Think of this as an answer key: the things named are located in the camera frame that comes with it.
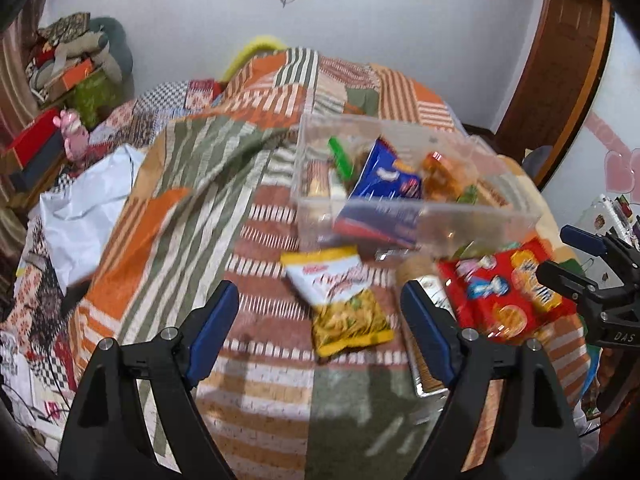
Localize red snack bag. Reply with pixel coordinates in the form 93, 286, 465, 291
437, 237, 576, 342

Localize brown cake roll clear box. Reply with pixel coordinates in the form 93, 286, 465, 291
396, 252, 454, 398

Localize orange snack pack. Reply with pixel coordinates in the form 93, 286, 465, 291
422, 151, 478, 205

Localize blue cookie bag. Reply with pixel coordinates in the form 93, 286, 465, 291
333, 136, 422, 248

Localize white yellow noodle snack bag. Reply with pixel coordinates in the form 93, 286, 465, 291
280, 246, 394, 360

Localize white sticker covered case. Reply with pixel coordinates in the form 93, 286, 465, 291
575, 195, 639, 288

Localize checkered floral bedsheet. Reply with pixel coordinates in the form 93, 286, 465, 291
1, 79, 224, 453

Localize square tan cracker pack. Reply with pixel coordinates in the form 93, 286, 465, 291
475, 179, 512, 209

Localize clear plastic storage bin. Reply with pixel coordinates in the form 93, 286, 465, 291
292, 115, 540, 257

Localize white plastic bag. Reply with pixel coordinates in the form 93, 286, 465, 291
39, 144, 145, 290

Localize wooden door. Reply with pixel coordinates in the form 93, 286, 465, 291
496, 0, 614, 188

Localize green clip in bin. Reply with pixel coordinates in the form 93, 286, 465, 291
328, 136, 354, 183

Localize patchwork striped bed quilt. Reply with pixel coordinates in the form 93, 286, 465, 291
58, 48, 590, 479

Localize brown biscuit roll pack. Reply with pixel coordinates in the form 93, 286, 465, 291
306, 159, 333, 198

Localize pink plush toy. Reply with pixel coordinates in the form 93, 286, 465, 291
53, 108, 89, 162

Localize red box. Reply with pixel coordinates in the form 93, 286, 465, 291
1, 107, 60, 174

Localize pile of clothes and boxes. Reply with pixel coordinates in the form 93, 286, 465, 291
25, 12, 134, 129

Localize yellow pillow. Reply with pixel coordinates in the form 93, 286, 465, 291
220, 35, 288, 84

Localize striped pink curtain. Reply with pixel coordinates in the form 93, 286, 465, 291
1, 0, 46, 150

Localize pink heart wall decoration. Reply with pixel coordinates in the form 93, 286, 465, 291
584, 112, 639, 205

